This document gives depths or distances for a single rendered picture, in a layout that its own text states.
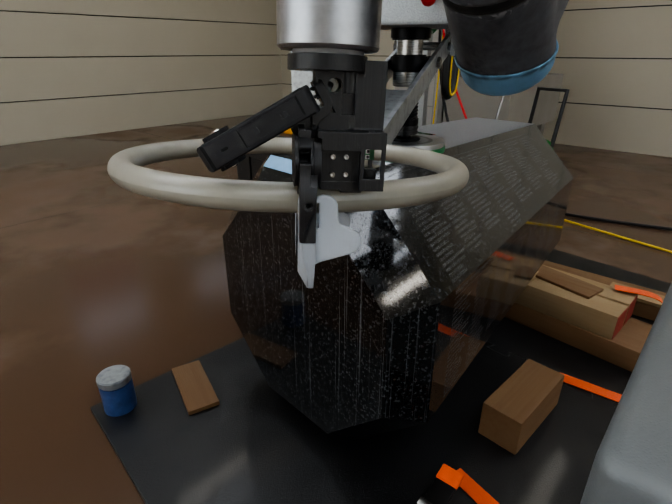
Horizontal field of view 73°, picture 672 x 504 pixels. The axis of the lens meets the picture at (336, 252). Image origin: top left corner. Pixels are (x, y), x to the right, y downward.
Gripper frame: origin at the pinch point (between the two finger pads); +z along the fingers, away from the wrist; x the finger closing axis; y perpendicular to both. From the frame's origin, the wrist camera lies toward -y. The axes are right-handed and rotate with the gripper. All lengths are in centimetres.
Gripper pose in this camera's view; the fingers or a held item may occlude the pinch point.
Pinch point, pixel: (301, 265)
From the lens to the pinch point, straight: 46.6
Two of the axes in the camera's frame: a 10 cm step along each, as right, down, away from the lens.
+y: 9.9, -0.1, 1.3
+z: -0.4, 9.4, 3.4
